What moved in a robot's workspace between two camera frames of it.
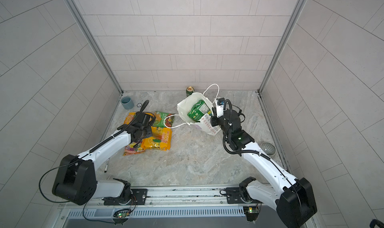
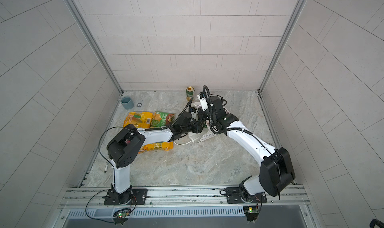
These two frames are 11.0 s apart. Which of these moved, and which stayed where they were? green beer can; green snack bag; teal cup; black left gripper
Moved: black left gripper
Stayed: green snack bag; teal cup; green beer can
